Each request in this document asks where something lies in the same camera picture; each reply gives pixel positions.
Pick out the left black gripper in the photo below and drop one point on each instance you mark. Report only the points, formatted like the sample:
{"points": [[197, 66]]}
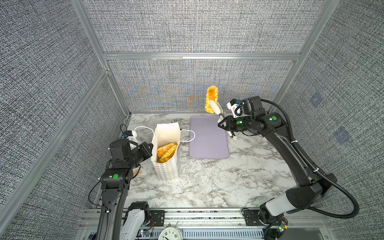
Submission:
{"points": [[147, 153]]}

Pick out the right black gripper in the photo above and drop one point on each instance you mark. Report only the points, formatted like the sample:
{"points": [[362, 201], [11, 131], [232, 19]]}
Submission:
{"points": [[229, 125]]}

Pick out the striped twisted bread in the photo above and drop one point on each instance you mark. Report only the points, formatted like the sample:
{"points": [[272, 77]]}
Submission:
{"points": [[166, 152]]}

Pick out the white patterned paper bag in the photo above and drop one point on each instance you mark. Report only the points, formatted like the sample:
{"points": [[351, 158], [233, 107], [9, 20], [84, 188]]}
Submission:
{"points": [[166, 141]]}

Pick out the long glazed bread stick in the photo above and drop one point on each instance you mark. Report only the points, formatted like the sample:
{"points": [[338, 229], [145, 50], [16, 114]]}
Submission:
{"points": [[211, 95]]}

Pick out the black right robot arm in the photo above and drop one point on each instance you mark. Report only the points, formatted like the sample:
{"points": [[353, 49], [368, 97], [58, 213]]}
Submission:
{"points": [[312, 182]]}

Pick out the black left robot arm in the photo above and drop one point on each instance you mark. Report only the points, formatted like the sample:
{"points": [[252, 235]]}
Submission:
{"points": [[115, 184]]}

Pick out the lilac plastic tray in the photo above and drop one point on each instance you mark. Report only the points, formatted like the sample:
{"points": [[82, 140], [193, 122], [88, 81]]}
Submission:
{"points": [[208, 140]]}

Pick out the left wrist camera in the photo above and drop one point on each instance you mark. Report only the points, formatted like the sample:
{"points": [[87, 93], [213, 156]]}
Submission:
{"points": [[122, 148]]}

